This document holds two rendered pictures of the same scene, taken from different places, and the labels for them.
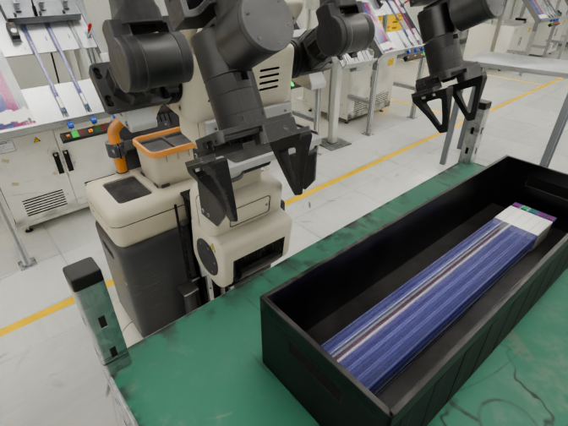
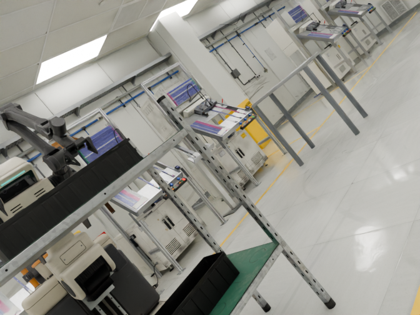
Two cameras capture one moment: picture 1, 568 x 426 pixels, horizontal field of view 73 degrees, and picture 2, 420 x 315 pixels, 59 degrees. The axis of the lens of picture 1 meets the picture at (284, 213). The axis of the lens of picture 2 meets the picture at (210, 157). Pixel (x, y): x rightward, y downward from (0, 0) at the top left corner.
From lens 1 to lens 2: 1.32 m
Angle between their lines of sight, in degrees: 30
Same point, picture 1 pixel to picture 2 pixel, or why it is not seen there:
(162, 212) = (53, 287)
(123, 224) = (33, 303)
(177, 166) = not seen: hidden behind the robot
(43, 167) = not seen: outside the picture
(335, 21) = (47, 159)
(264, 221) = (84, 253)
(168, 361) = not seen: outside the picture
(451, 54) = (66, 142)
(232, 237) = (67, 268)
